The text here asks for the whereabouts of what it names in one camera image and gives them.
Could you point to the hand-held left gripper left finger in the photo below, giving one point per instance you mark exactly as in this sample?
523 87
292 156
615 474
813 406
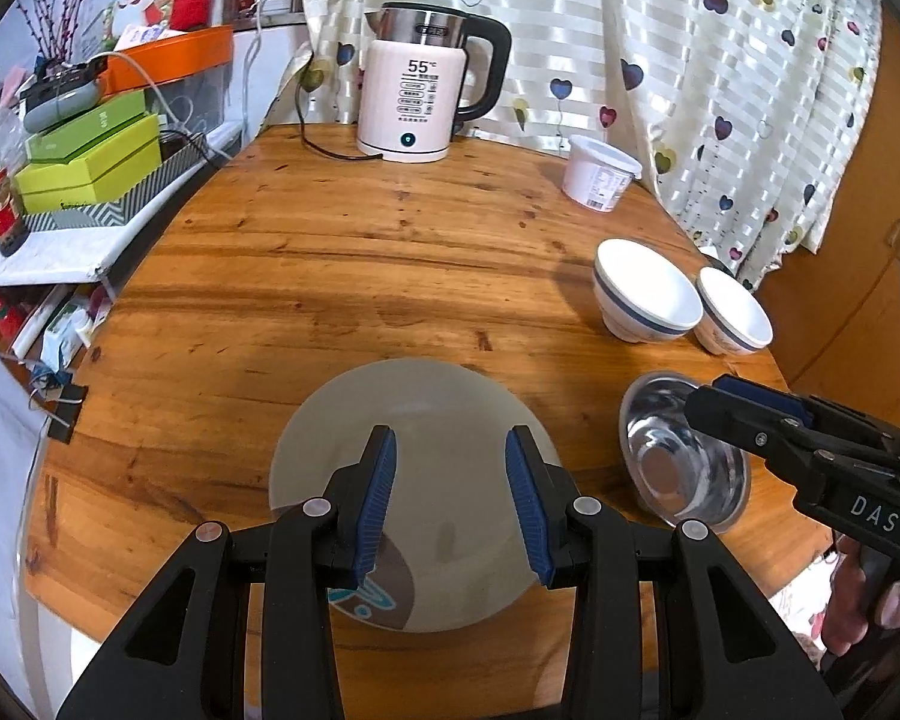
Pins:
375 502

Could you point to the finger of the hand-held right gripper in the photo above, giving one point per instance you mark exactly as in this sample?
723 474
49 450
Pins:
765 396
742 424

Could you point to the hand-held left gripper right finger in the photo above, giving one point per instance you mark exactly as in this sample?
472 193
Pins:
526 502

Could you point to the stainless steel bowl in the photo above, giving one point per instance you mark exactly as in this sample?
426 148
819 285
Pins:
667 457

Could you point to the small white bowl blue band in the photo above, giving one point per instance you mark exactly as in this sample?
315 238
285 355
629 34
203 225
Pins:
739 311

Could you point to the large grey plate blue print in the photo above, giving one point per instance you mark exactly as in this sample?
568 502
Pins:
435 427

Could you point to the large white bowl blue band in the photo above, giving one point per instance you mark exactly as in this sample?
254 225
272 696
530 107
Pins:
649 281

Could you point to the person's right hand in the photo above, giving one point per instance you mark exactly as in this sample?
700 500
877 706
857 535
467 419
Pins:
844 600

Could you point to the wooden cabinet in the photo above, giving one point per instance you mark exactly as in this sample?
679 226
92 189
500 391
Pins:
840 255

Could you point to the white plastic tub with lid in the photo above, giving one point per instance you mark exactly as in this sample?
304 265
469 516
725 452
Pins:
596 176

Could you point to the black binder clip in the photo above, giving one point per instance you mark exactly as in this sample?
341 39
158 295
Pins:
66 416

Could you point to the white green carton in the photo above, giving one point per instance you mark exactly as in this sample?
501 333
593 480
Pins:
64 334

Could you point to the heart print striped curtain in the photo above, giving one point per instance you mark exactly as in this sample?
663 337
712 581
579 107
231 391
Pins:
645 30

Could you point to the zigzag patterned tray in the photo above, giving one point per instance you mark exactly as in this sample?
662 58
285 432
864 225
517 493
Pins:
146 191

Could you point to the white shelf board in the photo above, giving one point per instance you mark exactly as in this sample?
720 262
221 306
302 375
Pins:
45 255

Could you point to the white electric kettle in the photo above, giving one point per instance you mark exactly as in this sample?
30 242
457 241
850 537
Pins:
412 90

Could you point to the lime green box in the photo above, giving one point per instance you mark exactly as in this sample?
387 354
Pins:
97 146
82 184

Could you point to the dark green box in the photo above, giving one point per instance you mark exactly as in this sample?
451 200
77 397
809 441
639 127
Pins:
90 124

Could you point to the orange lid storage box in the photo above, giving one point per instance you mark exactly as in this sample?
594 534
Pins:
172 56

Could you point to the grey handheld device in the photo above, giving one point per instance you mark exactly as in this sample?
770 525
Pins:
60 103

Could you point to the black handheld device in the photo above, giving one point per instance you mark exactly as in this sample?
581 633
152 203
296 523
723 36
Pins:
64 79

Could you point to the purple flower branches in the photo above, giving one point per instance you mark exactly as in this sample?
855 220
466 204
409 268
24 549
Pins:
49 11

